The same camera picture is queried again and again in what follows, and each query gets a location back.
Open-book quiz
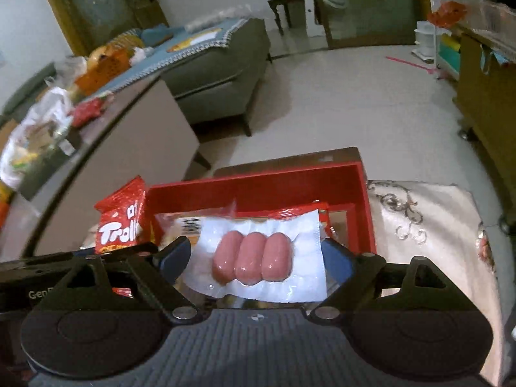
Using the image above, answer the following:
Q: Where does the steamed cake packet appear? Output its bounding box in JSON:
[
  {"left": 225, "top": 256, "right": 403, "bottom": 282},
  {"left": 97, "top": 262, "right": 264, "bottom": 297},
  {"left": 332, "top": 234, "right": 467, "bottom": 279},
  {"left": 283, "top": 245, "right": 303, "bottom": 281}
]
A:
[{"left": 155, "top": 203, "right": 236, "bottom": 250}]

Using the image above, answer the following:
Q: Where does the red Trolli candy bag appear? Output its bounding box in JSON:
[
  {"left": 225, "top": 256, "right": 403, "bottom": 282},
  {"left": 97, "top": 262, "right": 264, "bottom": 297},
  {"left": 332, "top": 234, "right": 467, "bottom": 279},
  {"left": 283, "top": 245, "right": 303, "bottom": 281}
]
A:
[{"left": 94, "top": 176, "right": 150, "bottom": 255}]

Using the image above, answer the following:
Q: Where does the pink sausage vacuum pack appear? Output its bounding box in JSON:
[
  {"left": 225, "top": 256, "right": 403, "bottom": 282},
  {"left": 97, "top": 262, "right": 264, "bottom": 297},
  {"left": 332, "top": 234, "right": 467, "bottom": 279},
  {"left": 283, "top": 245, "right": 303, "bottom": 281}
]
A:
[{"left": 182, "top": 207, "right": 327, "bottom": 303}]

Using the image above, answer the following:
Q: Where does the red green snack packet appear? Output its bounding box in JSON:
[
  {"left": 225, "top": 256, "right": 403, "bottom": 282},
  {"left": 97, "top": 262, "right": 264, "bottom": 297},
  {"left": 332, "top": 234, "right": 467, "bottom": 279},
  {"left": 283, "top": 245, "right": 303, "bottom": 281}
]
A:
[{"left": 237, "top": 201, "right": 336, "bottom": 243}]

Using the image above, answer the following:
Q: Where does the red cardboard box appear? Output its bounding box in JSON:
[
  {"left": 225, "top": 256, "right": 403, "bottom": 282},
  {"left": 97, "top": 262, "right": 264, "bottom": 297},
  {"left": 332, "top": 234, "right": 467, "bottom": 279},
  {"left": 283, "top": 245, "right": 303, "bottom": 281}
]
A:
[{"left": 147, "top": 161, "right": 376, "bottom": 253}]

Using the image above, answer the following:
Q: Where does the floral satin tablecloth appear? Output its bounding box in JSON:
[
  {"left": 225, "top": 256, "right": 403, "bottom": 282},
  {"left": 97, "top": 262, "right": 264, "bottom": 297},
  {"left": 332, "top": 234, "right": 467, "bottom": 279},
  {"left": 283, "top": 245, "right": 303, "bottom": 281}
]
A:
[{"left": 367, "top": 180, "right": 505, "bottom": 386}]

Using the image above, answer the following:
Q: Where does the dark green box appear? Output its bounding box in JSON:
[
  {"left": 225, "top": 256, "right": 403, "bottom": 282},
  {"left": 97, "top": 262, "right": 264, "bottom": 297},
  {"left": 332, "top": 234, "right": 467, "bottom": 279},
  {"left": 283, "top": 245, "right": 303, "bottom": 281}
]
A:
[{"left": 18, "top": 128, "right": 82, "bottom": 200}]

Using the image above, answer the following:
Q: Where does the beige side cabinet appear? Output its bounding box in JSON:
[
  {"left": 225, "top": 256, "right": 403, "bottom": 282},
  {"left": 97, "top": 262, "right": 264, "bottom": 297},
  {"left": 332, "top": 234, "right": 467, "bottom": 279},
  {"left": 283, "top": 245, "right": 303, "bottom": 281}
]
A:
[{"left": 1, "top": 76, "right": 199, "bottom": 261}]

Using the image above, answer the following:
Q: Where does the white plastic bag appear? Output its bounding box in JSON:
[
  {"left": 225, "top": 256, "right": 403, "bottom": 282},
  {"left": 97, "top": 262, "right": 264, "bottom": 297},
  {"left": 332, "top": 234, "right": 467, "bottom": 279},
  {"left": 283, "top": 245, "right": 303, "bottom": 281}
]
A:
[{"left": 1, "top": 86, "right": 74, "bottom": 191}]

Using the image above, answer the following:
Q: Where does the red snack bag on cabinet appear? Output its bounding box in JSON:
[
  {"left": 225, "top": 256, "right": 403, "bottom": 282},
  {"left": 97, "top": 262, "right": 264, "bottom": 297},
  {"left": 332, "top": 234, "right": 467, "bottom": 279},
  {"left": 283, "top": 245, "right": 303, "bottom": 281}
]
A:
[{"left": 71, "top": 92, "right": 114, "bottom": 129}]

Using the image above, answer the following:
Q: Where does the grey sofa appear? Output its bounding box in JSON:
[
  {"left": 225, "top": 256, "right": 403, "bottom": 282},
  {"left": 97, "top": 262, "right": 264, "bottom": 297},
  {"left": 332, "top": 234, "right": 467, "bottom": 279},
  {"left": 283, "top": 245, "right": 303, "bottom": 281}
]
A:
[{"left": 132, "top": 17, "right": 272, "bottom": 137}]

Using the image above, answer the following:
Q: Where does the orange plastic basket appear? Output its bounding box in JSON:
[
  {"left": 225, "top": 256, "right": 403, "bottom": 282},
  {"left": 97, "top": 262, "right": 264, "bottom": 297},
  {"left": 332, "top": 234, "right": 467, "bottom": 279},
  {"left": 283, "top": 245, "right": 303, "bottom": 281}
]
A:
[{"left": 74, "top": 49, "right": 130, "bottom": 96}]

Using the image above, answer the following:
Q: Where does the brown wooden cabinet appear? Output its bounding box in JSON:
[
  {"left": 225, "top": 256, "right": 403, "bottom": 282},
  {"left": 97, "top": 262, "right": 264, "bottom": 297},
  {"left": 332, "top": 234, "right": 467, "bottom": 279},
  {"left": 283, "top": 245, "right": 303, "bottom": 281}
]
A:
[{"left": 453, "top": 24, "right": 516, "bottom": 194}]

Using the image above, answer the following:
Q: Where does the blue sofa cover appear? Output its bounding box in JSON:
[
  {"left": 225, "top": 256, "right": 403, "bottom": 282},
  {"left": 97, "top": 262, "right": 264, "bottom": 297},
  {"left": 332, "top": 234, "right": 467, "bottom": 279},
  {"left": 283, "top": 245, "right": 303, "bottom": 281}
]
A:
[{"left": 93, "top": 17, "right": 250, "bottom": 96}]

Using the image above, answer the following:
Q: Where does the white wire shelf rack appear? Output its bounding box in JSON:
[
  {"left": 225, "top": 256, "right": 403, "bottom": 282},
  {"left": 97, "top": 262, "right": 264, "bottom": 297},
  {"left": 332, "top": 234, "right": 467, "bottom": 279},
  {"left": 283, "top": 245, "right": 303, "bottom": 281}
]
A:
[{"left": 412, "top": 0, "right": 470, "bottom": 80}]

